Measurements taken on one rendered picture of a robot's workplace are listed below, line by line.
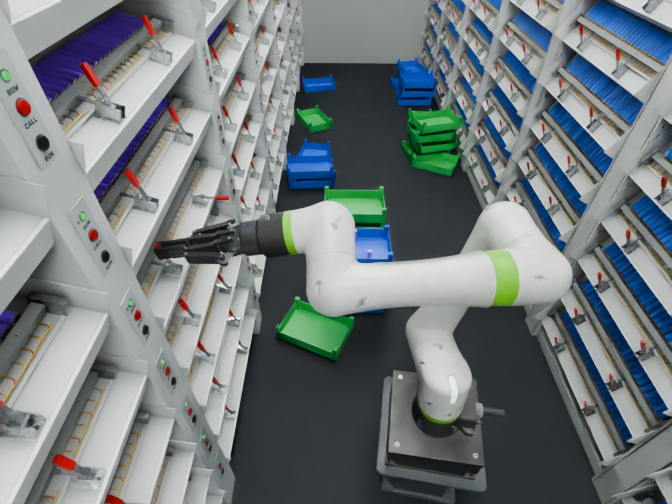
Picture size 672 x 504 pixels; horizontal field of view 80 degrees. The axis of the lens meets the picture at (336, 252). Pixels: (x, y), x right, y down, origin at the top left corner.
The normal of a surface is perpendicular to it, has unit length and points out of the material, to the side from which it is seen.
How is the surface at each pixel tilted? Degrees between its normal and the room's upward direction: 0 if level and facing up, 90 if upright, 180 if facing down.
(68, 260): 90
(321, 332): 0
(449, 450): 4
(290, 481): 0
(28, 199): 90
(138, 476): 19
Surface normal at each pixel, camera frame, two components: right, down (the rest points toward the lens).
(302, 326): 0.01, -0.72
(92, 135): 0.34, -0.68
